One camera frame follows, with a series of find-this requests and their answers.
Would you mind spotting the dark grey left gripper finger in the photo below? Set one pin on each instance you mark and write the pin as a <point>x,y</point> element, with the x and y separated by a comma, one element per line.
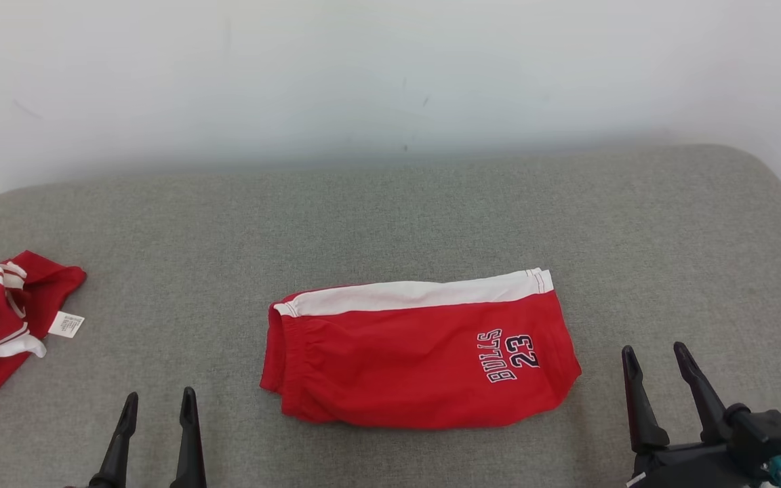
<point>119,454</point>
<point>190,454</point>

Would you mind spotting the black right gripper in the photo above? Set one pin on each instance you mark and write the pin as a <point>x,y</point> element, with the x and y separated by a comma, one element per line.
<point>689,468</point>

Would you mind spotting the red shorts with white band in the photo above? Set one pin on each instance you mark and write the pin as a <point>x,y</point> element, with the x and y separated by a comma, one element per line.
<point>390,366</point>

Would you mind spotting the grey fabric sofa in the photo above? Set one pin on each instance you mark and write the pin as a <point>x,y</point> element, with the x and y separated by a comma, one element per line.
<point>390,224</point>

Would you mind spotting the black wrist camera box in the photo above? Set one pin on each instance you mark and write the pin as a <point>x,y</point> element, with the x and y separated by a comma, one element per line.
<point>767,437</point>

